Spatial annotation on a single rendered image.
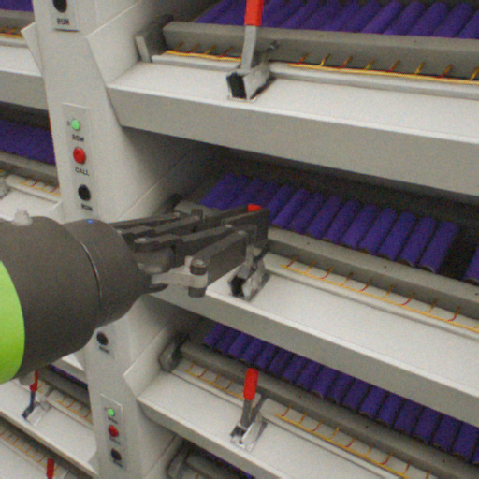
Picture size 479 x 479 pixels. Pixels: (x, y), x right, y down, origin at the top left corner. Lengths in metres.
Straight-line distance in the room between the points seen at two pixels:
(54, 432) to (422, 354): 0.68
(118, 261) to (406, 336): 0.27
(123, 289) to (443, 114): 0.26
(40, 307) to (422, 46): 0.34
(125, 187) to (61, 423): 0.52
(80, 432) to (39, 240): 0.70
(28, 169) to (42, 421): 0.43
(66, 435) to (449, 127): 0.79
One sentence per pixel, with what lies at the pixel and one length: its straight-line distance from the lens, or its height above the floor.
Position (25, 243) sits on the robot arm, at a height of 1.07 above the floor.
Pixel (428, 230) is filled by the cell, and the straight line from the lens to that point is 0.60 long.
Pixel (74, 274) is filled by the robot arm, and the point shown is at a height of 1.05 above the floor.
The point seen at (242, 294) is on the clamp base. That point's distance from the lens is 0.58.
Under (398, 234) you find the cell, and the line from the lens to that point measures 0.59.
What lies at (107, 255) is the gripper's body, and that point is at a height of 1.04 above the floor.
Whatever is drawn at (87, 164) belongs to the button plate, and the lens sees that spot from 0.66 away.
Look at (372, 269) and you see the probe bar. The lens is 0.55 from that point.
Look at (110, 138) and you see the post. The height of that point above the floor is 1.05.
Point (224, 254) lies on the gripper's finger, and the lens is 0.44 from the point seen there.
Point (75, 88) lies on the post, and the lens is 0.64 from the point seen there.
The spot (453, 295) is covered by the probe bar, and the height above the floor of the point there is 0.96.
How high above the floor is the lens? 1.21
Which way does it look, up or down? 26 degrees down
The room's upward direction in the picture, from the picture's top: straight up
